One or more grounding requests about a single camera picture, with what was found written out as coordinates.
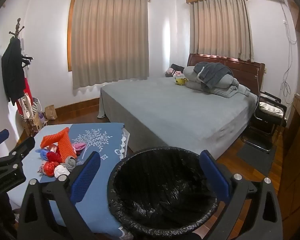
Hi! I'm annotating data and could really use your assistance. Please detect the blue tree print cloth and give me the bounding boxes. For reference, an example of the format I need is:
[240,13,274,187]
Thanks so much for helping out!
[39,122,130,180]

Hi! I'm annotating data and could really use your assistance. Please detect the wooden coat rack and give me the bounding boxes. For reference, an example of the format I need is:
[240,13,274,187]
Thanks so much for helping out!
[9,18,25,40]

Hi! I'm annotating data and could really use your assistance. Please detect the purple and white bag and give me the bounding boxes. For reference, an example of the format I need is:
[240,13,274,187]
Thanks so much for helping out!
[39,112,49,127]

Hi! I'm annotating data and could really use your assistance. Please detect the pink plush toy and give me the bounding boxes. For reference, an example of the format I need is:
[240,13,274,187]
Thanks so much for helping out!
[165,67,184,78]

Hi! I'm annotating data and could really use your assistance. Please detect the folded pale grey duvet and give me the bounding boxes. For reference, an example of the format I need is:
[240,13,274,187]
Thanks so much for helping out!
[184,65,250,98]

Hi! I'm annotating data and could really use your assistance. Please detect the narrow beige curtain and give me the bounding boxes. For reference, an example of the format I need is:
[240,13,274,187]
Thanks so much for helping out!
[189,0,255,62]

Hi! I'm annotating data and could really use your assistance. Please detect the hanging wall cables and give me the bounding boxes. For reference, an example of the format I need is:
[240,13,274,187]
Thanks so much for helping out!
[281,2,298,105]

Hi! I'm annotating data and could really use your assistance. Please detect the dark grey blanket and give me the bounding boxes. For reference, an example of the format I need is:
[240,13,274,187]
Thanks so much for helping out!
[194,62,234,90]

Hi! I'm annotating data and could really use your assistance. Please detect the wooden headboard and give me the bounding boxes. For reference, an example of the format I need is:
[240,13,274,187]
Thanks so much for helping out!
[186,53,265,95]

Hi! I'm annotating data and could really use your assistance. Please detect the pink cup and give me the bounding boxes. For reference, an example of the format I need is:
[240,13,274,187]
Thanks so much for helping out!
[72,142,87,152]

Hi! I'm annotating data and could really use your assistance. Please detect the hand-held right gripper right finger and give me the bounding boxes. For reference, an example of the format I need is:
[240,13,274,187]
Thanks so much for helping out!
[199,150,283,240]

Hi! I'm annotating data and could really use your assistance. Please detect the cardboard box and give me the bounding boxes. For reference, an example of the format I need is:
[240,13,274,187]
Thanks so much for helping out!
[21,112,42,137]

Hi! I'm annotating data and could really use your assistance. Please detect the wooden cabinet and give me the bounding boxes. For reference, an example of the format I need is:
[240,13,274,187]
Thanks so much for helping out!
[277,94,300,220]

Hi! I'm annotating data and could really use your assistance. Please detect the wooden window frame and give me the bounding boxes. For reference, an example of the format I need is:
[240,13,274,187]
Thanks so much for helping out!
[67,0,74,72]

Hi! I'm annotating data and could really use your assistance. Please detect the grey floor mat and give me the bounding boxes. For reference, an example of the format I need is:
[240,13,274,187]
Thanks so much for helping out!
[236,142,277,176]

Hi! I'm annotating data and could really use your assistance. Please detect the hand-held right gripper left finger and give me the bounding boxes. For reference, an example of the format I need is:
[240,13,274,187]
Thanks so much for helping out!
[17,151,102,240]

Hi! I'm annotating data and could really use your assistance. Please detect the red hanging garment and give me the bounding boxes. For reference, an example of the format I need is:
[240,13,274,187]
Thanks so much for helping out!
[16,77,33,115]

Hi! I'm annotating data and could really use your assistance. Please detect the bin with black liner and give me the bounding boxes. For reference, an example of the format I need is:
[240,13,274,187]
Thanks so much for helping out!
[107,147,218,239]

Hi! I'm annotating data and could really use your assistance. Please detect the black clothes hangers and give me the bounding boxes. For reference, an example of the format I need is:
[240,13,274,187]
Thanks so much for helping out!
[21,54,34,67]

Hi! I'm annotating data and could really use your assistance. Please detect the grey bed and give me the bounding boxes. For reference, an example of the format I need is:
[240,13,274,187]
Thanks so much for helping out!
[97,76,259,159]

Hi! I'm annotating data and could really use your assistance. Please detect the patterned seat cushion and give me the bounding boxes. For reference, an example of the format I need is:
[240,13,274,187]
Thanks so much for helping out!
[259,102,283,113]

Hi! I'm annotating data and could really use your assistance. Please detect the wide beige curtain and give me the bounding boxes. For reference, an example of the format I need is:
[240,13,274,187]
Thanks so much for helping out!
[71,0,150,90]

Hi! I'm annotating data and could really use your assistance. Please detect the striped bag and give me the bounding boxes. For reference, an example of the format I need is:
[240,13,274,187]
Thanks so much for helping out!
[31,97,42,113]

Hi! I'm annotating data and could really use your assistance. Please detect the yellow plush toy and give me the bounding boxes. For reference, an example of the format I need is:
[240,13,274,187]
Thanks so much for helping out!
[174,76,189,86]

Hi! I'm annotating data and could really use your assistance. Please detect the black hanging coat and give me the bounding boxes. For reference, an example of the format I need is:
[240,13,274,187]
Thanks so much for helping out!
[1,37,27,106]

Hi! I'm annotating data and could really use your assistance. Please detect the white cloth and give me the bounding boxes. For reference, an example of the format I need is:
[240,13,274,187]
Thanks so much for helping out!
[54,166,70,180]

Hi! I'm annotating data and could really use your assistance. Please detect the grey cloth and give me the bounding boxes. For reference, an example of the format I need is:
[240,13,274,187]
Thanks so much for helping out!
[61,156,77,170]

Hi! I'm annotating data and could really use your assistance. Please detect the cream tote bag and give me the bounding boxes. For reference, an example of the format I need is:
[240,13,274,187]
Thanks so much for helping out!
[19,94,34,120]

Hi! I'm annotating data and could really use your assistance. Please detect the brown paper bag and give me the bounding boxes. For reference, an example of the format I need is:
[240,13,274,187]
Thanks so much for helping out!
[44,104,58,121]

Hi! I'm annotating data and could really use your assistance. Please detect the black metal chair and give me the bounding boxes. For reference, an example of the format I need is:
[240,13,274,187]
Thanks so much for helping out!
[241,91,288,152]

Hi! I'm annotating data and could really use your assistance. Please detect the orange bubble wrap sheet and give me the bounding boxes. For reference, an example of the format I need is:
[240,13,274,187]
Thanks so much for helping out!
[40,127,78,163]

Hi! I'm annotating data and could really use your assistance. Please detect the light blue table cover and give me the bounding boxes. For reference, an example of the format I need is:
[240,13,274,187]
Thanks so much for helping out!
[7,124,130,239]

